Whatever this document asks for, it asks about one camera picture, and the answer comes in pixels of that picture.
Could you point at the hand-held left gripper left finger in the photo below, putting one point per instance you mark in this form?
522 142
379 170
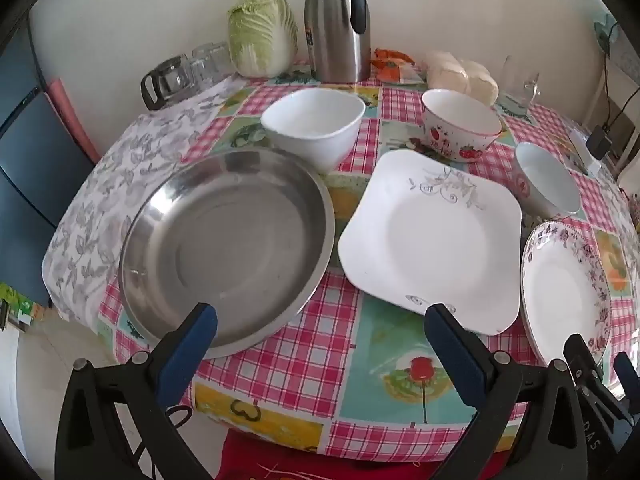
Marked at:
192 332

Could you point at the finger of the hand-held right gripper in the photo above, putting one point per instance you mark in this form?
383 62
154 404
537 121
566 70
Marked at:
582 357
627 375

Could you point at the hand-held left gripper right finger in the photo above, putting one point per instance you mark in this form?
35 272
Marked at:
452 345

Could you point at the floral rimmed round plate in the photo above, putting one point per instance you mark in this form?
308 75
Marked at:
560 290

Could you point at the stainless steel basin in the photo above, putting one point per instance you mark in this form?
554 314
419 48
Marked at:
225 250

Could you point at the white square plate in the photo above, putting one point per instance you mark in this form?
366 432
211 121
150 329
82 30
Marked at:
430 240

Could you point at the small white bowl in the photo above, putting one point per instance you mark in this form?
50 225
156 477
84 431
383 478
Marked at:
545 180

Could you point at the strawberry print red-rimmed bowl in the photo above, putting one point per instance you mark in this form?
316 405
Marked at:
452 135

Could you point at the white square bowl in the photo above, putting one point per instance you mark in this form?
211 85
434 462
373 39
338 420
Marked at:
310 132

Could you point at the pink checkered tablecloth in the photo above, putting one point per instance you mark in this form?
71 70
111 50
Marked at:
310 360

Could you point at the red cloth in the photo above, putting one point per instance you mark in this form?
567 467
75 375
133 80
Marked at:
280 465

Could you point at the grey floral tablecloth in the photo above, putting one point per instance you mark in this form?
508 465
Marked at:
110 185

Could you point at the green printed carton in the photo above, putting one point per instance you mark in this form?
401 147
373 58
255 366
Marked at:
20 307

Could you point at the white power strip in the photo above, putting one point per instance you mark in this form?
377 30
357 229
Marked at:
582 156

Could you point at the black power adapter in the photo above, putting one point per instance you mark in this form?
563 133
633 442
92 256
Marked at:
598 142

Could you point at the blue cabinet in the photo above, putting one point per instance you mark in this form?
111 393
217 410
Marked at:
30 160

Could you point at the clear glass mug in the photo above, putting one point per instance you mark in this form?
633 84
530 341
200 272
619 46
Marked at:
520 95

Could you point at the clear glass tumbler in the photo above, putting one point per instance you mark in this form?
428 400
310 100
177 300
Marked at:
200 70
217 60

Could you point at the bag of white steamed buns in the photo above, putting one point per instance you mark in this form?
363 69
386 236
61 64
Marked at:
460 77

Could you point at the orange snack packet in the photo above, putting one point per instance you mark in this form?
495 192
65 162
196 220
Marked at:
395 67

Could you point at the napa cabbage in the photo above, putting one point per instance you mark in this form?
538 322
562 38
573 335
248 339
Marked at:
260 35

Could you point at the stainless steel thermos carafe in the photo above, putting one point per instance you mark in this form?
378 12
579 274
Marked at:
330 35

